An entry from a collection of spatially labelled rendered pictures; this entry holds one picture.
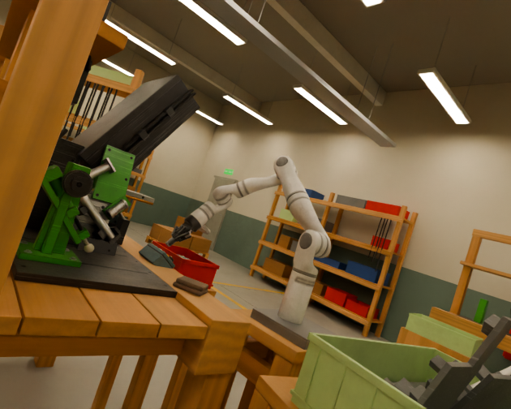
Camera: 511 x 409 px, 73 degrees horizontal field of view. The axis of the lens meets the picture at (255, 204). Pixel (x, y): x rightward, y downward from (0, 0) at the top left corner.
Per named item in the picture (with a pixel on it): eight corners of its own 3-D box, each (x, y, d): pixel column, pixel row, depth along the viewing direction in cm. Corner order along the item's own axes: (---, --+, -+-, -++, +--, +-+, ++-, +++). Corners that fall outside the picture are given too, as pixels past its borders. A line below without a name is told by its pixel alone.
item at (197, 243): (186, 249, 843) (196, 221, 847) (207, 260, 791) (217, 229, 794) (144, 241, 753) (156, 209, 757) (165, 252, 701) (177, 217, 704)
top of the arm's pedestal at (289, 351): (276, 319, 147) (279, 310, 147) (341, 357, 125) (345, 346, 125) (223, 319, 123) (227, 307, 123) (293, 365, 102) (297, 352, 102)
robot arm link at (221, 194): (210, 187, 160) (238, 175, 158) (219, 202, 164) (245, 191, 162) (210, 195, 154) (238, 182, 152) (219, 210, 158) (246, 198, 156)
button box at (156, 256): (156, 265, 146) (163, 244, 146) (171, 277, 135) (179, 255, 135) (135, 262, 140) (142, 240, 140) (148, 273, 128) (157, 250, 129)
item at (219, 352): (93, 240, 212) (101, 217, 212) (234, 373, 97) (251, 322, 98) (69, 235, 202) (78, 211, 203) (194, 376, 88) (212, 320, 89)
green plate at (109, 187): (114, 208, 137) (126, 159, 142) (123, 206, 131) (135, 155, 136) (84, 200, 129) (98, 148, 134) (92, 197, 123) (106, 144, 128)
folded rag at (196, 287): (171, 286, 109) (174, 277, 109) (181, 282, 116) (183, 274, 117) (199, 297, 107) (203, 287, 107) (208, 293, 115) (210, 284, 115)
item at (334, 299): (363, 337, 543) (405, 204, 554) (246, 274, 771) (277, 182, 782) (380, 337, 579) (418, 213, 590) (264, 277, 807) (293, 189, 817)
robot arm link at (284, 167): (288, 150, 152) (306, 191, 136) (294, 164, 160) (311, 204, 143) (269, 158, 154) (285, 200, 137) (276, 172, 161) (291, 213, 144)
